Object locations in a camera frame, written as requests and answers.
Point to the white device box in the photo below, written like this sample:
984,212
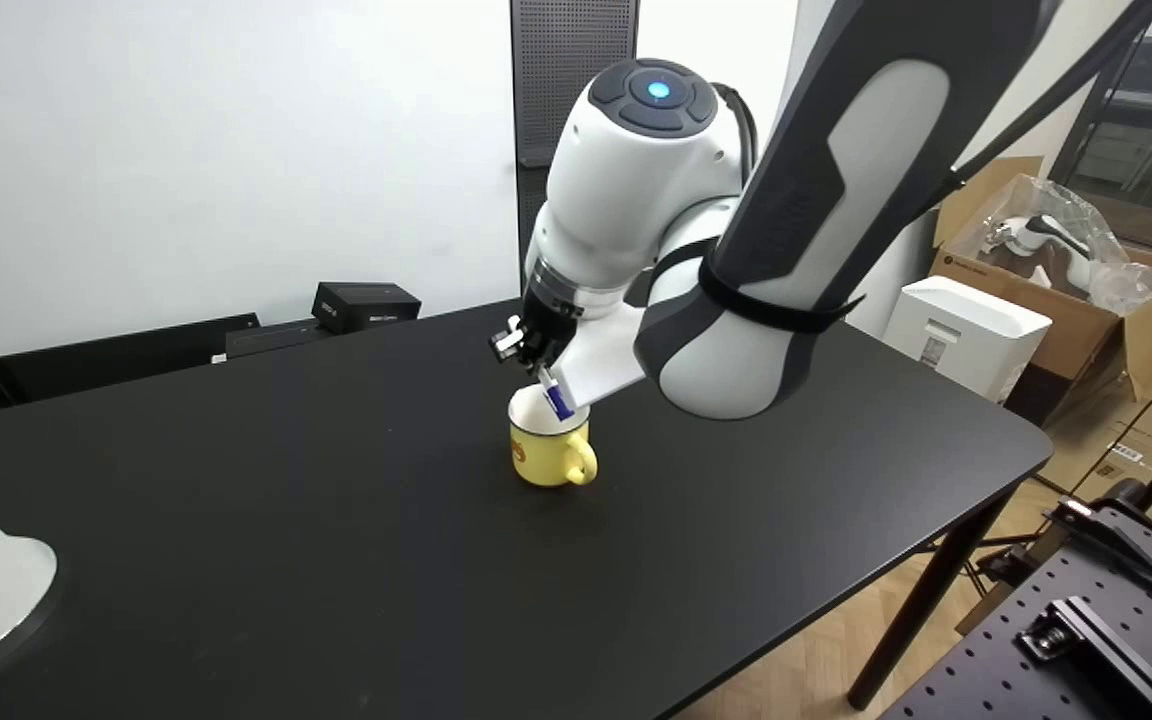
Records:
965,335

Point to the cardboard box with plastic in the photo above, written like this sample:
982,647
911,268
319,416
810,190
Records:
1040,244

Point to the black perforated breadboard plate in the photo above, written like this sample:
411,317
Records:
984,677

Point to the small black box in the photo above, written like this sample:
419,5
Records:
358,306

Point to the black aluminium rail left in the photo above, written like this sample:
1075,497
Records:
1075,635

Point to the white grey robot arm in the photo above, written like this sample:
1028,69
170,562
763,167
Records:
696,255

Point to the blue whiteboard marker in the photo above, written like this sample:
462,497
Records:
553,394

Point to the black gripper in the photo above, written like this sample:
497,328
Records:
536,328

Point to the yellow mug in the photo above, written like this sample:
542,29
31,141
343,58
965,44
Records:
548,448

